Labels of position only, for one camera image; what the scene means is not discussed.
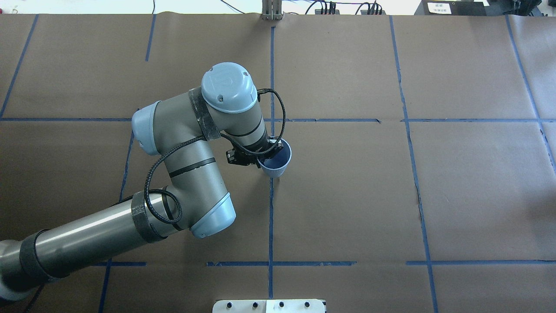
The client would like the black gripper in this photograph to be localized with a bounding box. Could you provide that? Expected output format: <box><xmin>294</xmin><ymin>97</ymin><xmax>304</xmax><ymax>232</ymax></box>
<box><xmin>250</xmin><ymin>136</ymin><xmax>285</xmax><ymax>166</ymax></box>

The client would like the light blue plastic cup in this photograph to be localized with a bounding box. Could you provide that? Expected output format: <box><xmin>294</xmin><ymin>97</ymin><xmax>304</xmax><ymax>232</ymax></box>
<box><xmin>256</xmin><ymin>139</ymin><xmax>292</xmax><ymax>178</ymax></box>

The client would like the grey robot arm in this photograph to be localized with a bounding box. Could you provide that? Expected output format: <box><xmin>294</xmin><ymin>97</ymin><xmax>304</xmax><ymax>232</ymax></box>
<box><xmin>1</xmin><ymin>62</ymin><xmax>287</xmax><ymax>306</ymax></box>

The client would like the white mounting pole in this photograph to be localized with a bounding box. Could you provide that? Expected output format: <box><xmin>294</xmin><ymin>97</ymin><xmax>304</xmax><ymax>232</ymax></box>
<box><xmin>212</xmin><ymin>299</ymin><xmax>327</xmax><ymax>313</ymax></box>

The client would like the orange black connector block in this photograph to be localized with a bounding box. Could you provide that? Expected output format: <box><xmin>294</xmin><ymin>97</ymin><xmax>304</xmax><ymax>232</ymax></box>
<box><xmin>312</xmin><ymin>1</ymin><xmax>340</xmax><ymax>15</ymax></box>

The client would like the black rectangular box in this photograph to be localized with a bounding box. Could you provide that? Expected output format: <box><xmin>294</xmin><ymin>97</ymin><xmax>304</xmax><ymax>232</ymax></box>
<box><xmin>414</xmin><ymin>0</ymin><xmax>487</xmax><ymax>17</ymax></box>

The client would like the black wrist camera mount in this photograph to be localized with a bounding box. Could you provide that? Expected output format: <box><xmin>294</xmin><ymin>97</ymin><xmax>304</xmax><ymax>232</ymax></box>
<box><xmin>226</xmin><ymin>148</ymin><xmax>258</xmax><ymax>166</ymax></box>

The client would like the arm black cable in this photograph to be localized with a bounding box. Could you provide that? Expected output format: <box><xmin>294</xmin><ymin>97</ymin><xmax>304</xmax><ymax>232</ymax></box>
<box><xmin>143</xmin><ymin>88</ymin><xmax>286</xmax><ymax>225</ymax></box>

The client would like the aluminium frame post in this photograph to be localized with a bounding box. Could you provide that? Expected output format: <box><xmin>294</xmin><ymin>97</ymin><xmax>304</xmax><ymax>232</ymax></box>
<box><xmin>261</xmin><ymin>0</ymin><xmax>283</xmax><ymax>20</ymax></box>

